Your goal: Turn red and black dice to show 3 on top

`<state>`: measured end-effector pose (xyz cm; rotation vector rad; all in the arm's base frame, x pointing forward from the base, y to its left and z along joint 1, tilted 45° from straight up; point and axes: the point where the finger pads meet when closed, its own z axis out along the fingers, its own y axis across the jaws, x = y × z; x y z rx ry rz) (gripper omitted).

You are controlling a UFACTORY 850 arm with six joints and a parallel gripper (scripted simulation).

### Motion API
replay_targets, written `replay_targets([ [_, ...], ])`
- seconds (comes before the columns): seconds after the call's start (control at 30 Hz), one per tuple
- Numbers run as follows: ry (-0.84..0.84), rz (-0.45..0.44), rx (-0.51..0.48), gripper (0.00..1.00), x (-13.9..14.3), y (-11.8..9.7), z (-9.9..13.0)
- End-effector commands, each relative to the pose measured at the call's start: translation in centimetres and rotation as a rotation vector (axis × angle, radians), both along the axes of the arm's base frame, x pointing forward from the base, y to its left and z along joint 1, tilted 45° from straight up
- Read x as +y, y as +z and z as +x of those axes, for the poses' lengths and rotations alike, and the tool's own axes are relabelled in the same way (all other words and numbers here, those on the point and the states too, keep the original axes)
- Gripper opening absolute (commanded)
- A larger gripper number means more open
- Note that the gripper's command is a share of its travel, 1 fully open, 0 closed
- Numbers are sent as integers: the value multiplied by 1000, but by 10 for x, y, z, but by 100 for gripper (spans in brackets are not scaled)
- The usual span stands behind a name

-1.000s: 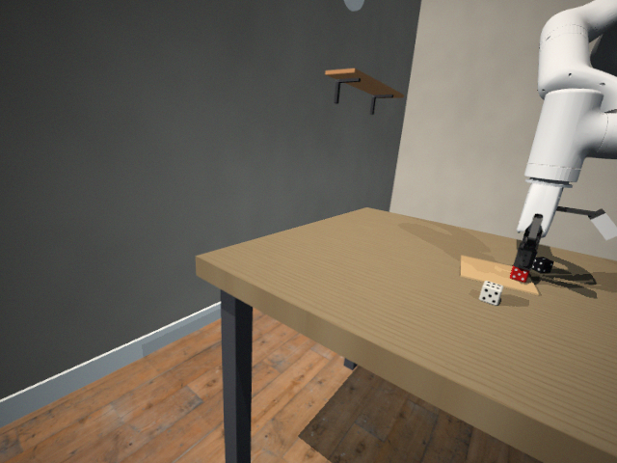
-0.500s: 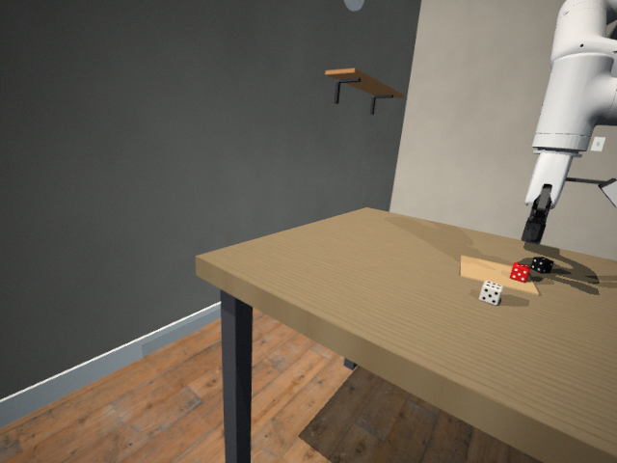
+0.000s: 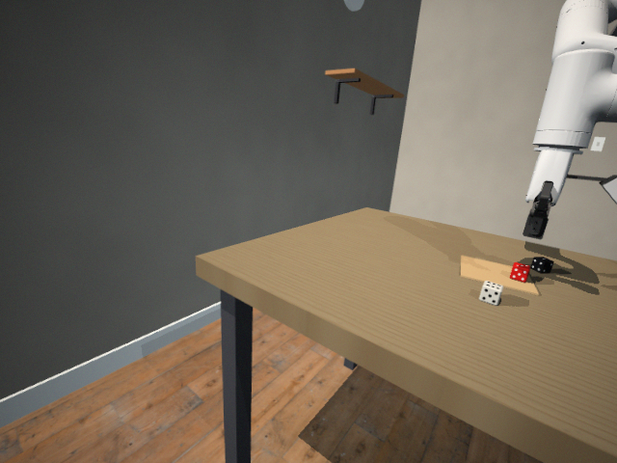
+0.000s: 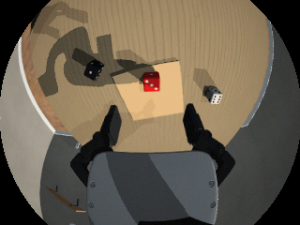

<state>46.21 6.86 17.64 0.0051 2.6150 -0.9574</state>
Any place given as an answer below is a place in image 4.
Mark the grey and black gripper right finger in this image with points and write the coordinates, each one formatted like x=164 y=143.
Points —
x=203 y=141

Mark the black die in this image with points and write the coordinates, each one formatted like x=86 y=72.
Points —
x=93 y=69

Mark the white die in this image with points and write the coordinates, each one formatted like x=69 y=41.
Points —
x=213 y=95

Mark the red die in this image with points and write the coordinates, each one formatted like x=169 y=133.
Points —
x=151 y=82

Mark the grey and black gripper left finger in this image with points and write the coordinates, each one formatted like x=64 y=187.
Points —
x=102 y=141

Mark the tan flat mat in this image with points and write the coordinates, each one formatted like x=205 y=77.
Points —
x=140 y=104

